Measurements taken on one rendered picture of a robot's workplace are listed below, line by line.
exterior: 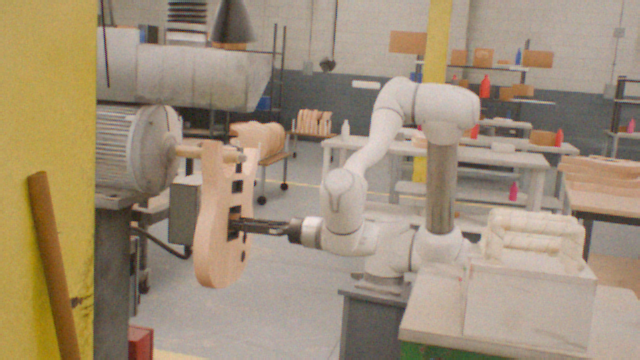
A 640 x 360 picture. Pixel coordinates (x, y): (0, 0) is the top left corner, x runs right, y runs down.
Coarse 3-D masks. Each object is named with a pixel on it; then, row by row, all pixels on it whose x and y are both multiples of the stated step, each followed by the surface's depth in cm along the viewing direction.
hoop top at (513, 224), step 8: (496, 216) 144; (504, 216) 144; (496, 224) 143; (504, 224) 143; (512, 224) 143; (520, 224) 142; (528, 224) 142; (536, 224) 142; (544, 224) 142; (552, 224) 141; (560, 224) 141; (568, 224) 141; (576, 224) 141; (520, 232) 143; (528, 232) 143; (536, 232) 142; (544, 232) 142; (552, 232) 141; (560, 232) 141; (568, 232) 140; (576, 232) 140; (584, 232) 141
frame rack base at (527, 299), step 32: (512, 256) 153; (480, 288) 145; (512, 288) 144; (544, 288) 142; (576, 288) 141; (480, 320) 146; (512, 320) 145; (544, 320) 143; (576, 320) 142; (576, 352) 143
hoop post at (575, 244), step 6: (582, 234) 140; (570, 240) 141; (576, 240) 140; (582, 240) 141; (570, 246) 141; (576, 246) 141; (582, 246) 141; (570, 252) 141; (576, 252) 141; (570, 258) 142; (576, 258) 141; (570, 264) 142; (576, 264) 141; (564, 270) 144; (570, 270) 142; (576, 270) 142
